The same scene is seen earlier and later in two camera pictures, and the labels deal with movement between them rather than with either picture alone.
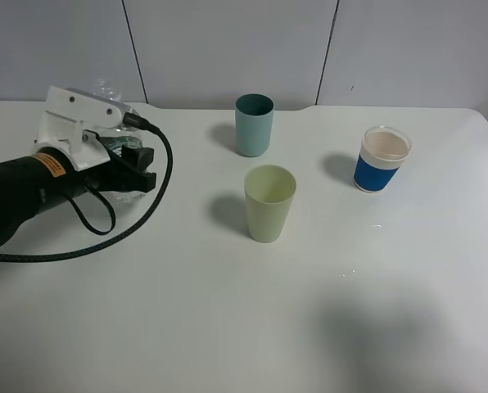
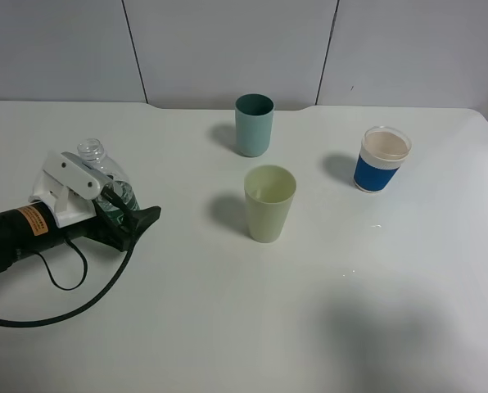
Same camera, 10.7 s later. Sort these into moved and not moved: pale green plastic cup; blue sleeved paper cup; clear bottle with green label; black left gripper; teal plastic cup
Moved: clear bottle with green label; black left gripper
Not moved: pale green plastic cup; blue sleeved paper cup; teal plastic cup
